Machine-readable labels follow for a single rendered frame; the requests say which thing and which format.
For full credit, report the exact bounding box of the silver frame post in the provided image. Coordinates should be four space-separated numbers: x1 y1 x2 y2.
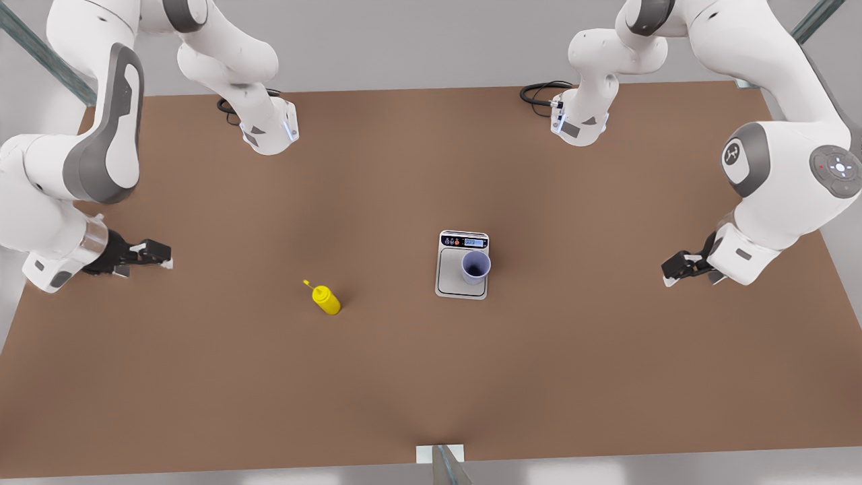
0 5 98 107
735 0 847 90
416 444 473 485

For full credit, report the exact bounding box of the black cable loop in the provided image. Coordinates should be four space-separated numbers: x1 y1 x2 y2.
520 81 574 118
217 88 282 127

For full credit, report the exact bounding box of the yellow sauce bottle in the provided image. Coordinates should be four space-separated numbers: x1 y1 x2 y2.
302 280 341 316

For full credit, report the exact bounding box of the lavender cup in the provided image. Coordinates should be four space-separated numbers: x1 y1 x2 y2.
461 251 492 286

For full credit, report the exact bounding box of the grey digital kitchen scale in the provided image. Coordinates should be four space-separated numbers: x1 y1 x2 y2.
435 230 490 300

